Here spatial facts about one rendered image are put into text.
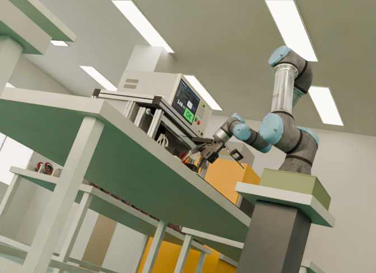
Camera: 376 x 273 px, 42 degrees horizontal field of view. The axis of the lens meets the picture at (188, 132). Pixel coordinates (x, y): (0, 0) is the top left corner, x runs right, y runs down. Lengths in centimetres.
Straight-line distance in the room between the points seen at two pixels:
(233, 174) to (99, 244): 196
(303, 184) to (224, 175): 444
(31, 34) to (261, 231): 119
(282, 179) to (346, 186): 590
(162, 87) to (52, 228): 132
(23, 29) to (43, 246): 66
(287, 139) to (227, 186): 428
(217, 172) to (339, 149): 243
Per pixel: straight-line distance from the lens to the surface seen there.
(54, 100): 169
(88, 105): 159
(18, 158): 1021
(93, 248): 658
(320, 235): 773
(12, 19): 119
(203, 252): 558
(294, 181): 196
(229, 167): 636
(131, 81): 279
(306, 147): 209
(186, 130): 269
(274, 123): 201
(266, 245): 196
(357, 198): 779
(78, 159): 157
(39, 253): 155
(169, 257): 637
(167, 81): 266
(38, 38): 124
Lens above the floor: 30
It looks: 17 degrees up
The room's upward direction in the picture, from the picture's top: 19 degrees clockwise
